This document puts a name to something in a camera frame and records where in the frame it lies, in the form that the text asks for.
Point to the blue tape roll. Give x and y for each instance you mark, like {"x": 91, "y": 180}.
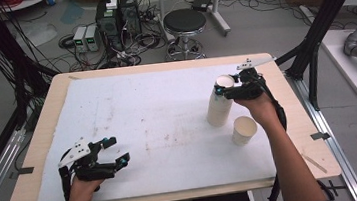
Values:
{"x": 50, "y": 0}

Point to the stack of paper cups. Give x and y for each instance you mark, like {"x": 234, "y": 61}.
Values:
{"x": 218, "y": 113}

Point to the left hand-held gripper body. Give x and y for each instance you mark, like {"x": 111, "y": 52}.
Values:
{"x": 88, "y": 168}

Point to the black metal frame post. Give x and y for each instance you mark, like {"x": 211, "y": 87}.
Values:
{"x": 0, "y": 49}
{"x": 319, "y": 28}

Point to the grey power supply unit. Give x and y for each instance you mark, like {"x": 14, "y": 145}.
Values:
{"x": 79, "y": 38}
{"x": 92, "y": 37}

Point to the small white box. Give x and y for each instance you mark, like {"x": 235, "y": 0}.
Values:
{"x": 112, "y": 2}

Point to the black flat device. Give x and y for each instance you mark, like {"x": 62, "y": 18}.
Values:
{"x": 202, "y": 1}

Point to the black computer tower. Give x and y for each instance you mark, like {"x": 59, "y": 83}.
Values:
{"x": 108, "y": 27}
{"x": 130, "y": 13}

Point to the wooden table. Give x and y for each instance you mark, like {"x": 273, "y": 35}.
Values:
{"x": 47, "y": 127}

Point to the person's right hand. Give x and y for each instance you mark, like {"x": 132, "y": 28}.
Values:
{"x": 261, "y": 108}

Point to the white table mat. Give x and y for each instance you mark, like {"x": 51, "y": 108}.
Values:
{"x": 155, "y": 150}

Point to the black tape strip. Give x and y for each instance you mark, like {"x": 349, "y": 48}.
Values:
{"x": 320, "y": 136}
{"x": 26, "y": 170}

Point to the black round stool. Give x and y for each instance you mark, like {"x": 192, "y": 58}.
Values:
{"x": 184, "y": 21}

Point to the person's left hand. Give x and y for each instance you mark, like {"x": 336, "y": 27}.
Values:
{"x": 83, "y": 191}

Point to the white round table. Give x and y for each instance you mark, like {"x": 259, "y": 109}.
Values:
{"x": 25, "y": 2}

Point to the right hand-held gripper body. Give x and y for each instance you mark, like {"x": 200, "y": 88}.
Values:
{"x": 249, "y": 88}

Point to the thin wooden stick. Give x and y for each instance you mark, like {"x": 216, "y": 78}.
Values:
{"x": 315, "y": 164}

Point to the white paper cup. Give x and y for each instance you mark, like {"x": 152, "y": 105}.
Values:
{"x": 224, "y": 81}
{"x": 242, "y": 137}

